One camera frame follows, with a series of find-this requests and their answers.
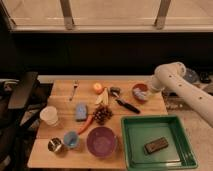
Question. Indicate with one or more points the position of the green plastic tray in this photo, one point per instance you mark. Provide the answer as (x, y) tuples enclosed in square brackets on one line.
[(139, 130)]

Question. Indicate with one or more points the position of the white towel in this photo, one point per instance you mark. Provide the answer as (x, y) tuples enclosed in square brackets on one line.
[(140, 94)]

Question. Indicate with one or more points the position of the dark brown sponge block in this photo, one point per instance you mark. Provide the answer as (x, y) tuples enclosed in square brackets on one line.
[(156, 145)]

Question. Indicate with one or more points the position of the blue cup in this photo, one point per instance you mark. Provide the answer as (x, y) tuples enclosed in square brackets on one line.
[(71, 139)]

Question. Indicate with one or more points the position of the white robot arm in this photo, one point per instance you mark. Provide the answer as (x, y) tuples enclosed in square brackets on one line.
[(171, 76)]

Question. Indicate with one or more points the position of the grey blue dish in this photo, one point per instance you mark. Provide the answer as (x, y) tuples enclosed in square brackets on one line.
[(191, 76)]

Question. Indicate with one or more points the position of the silver metal cup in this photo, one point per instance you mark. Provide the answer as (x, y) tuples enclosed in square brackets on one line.
[(55, 145)]

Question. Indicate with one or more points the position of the bunch of dark grapes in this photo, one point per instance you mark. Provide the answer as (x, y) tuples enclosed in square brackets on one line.
[(101, 114)]

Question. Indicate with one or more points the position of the purple bowl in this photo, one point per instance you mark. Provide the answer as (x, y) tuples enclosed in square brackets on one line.
[(101, 142)]

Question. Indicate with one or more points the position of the white plastic cup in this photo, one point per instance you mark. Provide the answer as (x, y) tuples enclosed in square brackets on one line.
[(49, 115)]

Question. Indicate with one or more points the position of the orange carrot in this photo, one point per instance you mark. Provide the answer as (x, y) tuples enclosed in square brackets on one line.
[(85, 125)]

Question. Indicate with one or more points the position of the black office chair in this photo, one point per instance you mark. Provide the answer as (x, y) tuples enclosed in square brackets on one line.
[(15, 95)]

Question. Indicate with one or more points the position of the blue sponge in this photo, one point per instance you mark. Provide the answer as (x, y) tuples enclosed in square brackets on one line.
[(81, 112)]

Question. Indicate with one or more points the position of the small dark metal object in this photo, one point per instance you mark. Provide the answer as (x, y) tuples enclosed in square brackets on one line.
[(115, 90)]

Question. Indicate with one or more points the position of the red-brown bowl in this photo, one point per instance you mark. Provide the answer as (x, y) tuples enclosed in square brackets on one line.
[(144, 88)]

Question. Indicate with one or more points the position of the orange fruit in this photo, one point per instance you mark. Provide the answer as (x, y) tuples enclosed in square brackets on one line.
[(98, 88)]

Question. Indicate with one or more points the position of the banana piece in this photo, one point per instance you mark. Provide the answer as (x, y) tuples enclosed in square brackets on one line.
[(103, 98)]

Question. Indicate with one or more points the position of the silver fork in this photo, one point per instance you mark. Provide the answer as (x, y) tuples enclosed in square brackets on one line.
[(75, 86)]

